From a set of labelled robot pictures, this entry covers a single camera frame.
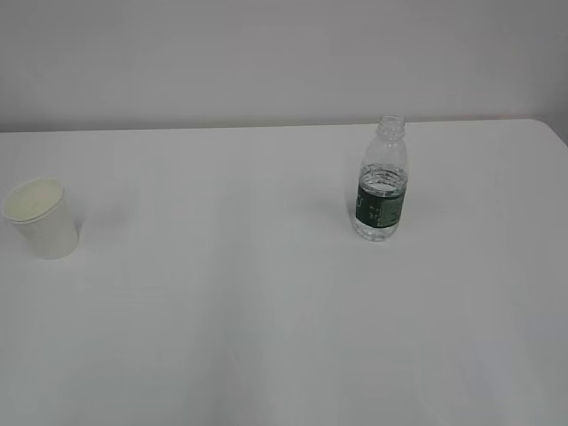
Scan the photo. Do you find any clear green-label water bottle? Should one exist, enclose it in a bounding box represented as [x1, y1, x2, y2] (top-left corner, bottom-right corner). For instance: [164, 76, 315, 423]
[353, 114, 408, 242]

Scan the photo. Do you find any white paper cup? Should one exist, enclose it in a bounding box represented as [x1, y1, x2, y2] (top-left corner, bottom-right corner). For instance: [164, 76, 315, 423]
[2, 177, 79, 260]

